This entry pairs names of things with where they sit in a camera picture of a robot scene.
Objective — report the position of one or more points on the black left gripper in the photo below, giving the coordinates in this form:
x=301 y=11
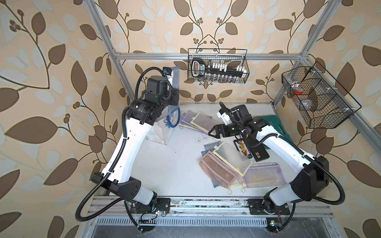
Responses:
x=172 y=93

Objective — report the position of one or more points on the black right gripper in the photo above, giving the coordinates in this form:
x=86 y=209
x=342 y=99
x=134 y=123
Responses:
x=218 y=131

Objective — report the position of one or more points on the white canvas tote bag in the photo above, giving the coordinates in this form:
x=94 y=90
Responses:
x=164 y=125

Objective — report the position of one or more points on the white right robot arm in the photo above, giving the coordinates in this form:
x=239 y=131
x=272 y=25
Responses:
x=313 y=173

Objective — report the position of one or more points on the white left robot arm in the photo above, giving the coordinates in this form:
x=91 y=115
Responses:
x=137 y=120

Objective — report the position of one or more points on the yellow trimmed pouch rear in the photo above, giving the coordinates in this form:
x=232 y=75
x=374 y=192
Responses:
x=203 y=122

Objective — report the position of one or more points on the grey blue mesh pouch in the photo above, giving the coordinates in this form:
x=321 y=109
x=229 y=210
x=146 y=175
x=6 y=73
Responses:
x=210 y=147

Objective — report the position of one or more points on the yellow trimmed mesh pouch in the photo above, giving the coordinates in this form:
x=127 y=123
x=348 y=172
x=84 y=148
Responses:
x=236 y=160

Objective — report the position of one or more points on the purple pouch rear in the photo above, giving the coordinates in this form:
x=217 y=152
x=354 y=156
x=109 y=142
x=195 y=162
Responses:
x=186 y=119

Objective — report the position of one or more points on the purple pouch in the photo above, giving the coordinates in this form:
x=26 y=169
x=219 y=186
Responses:
x=264 y=175
x=186 y=119

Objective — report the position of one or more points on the purple pouch front right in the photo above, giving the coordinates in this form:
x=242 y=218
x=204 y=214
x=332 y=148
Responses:
x=264 y=175

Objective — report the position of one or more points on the black yellow battery pack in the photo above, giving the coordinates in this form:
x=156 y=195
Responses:
x=258 y=153

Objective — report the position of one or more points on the green plastic tool case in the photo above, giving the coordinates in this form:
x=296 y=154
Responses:
x=275 y=121

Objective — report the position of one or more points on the black socket tool set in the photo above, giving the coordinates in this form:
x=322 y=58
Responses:
x=201 y=68

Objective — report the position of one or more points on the red item in basket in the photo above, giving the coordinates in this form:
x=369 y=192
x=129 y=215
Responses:
x=296 y=89

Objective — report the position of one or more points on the back wall wire basket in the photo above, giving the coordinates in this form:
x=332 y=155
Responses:
x=232 y=57

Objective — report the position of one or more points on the wall wire basket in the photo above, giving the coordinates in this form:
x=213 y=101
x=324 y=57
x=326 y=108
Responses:
x=326 y=102
x=232 y=57

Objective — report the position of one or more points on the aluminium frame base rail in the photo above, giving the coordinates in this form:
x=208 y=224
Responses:
x=225 y=212

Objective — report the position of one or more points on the right wall wire basket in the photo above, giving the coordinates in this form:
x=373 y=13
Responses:
x=326 y=102

